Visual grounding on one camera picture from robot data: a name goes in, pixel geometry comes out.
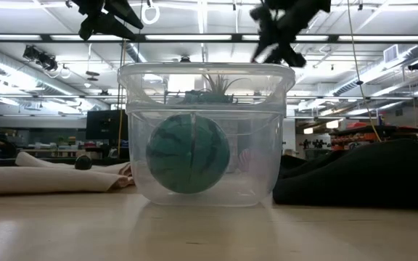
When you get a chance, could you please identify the green plant in patterned pot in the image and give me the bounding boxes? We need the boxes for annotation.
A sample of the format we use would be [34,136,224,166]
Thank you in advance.
[181,73,250,105]

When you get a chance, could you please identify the black computer monitor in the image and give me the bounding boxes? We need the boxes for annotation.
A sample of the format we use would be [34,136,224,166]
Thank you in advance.
[86,109,129,141]

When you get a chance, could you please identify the thin hanging cable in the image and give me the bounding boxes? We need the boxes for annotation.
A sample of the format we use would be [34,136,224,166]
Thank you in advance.
[345,0,382,143]

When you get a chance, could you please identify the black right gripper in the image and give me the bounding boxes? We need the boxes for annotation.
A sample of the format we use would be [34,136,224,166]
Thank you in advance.
[249,0,332,69]

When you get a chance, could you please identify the beige folded cloth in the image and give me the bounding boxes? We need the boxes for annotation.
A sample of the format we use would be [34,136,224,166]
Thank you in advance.
[0,151,136,196]

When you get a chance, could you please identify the white hanging ring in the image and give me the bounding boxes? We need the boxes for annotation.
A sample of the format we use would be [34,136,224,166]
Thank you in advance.
[141,2,161,26]

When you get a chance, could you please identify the clear plastic tupperware container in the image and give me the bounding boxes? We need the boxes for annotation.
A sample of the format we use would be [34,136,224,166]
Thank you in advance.
[117,62,296,208]

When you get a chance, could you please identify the small dark toy plum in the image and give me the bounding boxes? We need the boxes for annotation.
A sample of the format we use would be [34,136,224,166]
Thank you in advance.
[74,154,93,171]

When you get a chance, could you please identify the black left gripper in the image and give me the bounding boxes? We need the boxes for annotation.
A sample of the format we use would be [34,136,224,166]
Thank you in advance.
[71,0,145,42]

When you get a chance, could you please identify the green striped toy watermelon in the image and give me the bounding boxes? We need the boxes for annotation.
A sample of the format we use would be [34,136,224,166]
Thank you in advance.
[145,112,231,195]

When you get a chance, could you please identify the red and black cart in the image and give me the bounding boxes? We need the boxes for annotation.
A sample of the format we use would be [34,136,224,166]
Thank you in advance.
[328,122,418,152]

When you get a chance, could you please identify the black ceiling spotlights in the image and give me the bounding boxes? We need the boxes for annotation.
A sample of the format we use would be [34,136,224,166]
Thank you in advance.
[22,44,59,72]

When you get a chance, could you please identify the black crumpled cloth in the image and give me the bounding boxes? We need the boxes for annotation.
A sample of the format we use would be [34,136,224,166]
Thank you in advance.
[272,138,418,210]

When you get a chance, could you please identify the black overhead light bar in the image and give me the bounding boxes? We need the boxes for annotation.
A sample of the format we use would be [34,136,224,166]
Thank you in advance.
[0,33,418,45]

